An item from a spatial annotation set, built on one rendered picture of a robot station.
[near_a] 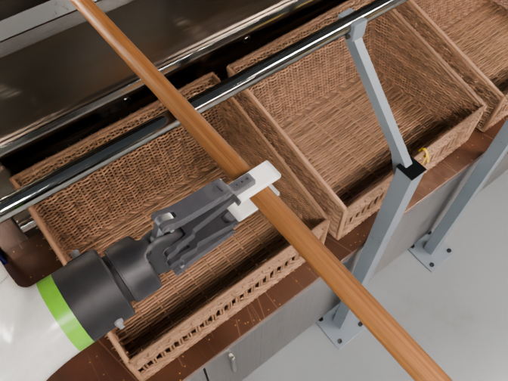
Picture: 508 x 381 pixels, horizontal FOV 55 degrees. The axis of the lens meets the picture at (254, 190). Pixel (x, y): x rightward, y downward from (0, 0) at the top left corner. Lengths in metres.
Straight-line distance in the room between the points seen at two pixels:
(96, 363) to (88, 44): 0.71
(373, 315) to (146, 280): 0.26
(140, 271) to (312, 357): 1.28
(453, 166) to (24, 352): 1.26
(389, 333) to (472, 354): 1.38
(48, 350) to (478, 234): 1.83
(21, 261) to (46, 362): 0.84
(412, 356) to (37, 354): 0.39
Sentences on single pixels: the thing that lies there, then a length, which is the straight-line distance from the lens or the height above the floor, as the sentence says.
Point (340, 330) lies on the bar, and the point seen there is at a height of 0.01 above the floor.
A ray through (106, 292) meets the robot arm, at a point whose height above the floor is 1.23.
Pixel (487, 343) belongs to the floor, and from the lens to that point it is 1.98.
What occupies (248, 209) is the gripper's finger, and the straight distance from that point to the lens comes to 0.65.
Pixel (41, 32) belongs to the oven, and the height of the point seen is 1.13.
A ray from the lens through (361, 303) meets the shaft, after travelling 0.57.
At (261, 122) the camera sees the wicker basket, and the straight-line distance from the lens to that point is 1.29.
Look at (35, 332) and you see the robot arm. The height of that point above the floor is 1.23.
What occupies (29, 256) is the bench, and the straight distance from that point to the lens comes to 1.40.
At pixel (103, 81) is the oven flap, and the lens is 1.14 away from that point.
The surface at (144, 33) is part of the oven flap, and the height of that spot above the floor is 1.02.
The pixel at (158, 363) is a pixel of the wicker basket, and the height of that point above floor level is 0.63.
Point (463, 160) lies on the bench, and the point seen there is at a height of 0.58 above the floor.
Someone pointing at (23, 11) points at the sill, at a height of 1.18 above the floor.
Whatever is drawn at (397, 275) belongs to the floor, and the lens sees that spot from 1.96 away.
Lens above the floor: 1.73
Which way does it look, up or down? 57 degrees down
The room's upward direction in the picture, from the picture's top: straight up
